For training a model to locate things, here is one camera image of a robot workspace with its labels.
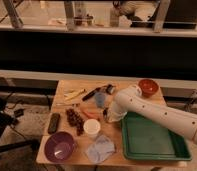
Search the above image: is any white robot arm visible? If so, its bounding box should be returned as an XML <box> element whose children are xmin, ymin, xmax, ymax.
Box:
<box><xmin>107</xmin><ymin>85</ymin><xmax>197</xmax><ymax>144</ymax></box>

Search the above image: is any orange carrot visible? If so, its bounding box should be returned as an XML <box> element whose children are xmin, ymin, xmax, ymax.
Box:
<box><xmin>80</xmin><ymin>109</ymin><xmax>100</xmax><ymax>121</ymax></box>

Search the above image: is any green plastic tray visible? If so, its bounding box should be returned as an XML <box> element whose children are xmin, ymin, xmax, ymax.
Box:
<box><xmin>121</xmin><ymin>112</ymin><xmax>191</xmax><ymax>161</ymax></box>

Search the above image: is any yellow banana peel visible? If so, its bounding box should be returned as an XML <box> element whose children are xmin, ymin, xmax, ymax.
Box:
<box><xmin>64</xmin><ymin>89</ymin><xmax>86</xmax><ymax>101</ymax></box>

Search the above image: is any small metal cup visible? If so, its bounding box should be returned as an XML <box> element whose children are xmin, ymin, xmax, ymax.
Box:
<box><xmin>103</xmin><ymin>108</ymin><xmax>108</xmax><ymax>121</ymax></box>

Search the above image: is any black remote control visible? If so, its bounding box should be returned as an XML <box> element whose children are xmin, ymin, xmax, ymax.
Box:
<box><xmin>48</xmin><ymin>113</ymin><xmax>60</xmax><ymax>134</ymax></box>

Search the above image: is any purple bowl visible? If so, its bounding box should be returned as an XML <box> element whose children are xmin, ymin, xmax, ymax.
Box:
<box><xmin>44</xmin><ymin>131</ymin><xmax>75</xmax><ymax>163</ymax></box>

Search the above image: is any black handled knife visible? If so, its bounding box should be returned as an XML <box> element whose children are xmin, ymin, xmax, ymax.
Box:
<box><xmin>82</xmin><ymin>85</ymin><xmax>107</xmax><ymax>101</ymax></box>

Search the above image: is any bunch of dark grapes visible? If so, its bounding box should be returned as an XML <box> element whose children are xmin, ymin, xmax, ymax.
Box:
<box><xmin>66</xmin><ymin>108</ymin><xmax>84</xmax><ymax>136</ymax></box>

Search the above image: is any translucent blue cup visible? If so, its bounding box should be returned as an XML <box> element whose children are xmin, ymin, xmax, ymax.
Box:
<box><xmin>94</xmin><ymin>92</ymin><xmax>106</xmax><ymax>108</ymax></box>

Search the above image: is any white paper cup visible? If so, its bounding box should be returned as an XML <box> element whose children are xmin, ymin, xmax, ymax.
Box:
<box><xmin>83</xmin><ymin>119</ymin><xmax>101</xmax><ymax>139</ymax></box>

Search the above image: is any light blue cloth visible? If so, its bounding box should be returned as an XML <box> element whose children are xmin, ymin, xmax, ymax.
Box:
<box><xmin>85</xmin><ymin>135</ymin><xmax>115</xmax><ymax>164</ymax></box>

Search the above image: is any small metal tin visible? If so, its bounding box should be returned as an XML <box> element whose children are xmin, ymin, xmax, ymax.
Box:
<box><xmin>106</xmin><ymin>84</ymin><xmax>115</xmax><ymax>95</ymax></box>

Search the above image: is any red bowl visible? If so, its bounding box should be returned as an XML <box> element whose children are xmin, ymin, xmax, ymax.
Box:
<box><xmin>138</xmin><ymin>79</ymin><xmax>159</xmax><ymax>98</ymax></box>

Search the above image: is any silver spoon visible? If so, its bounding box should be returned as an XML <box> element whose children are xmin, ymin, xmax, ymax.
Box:
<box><xmin>54</xmin><ymin>103</ymin><xmax>80</xmax><ymax>107</ymax></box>

